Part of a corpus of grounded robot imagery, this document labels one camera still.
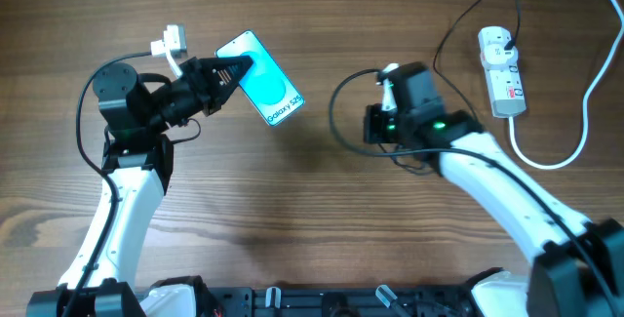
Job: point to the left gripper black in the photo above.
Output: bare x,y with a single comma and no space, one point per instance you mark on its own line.
199,86

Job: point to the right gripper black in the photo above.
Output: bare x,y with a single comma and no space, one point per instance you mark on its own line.
371,124

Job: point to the Galaxy S25 smartphone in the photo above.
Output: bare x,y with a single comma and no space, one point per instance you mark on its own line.
266,85

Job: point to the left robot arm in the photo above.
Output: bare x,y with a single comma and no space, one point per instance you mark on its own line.
136,168

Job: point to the white power strip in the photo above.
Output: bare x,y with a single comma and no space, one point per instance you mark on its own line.
504,86

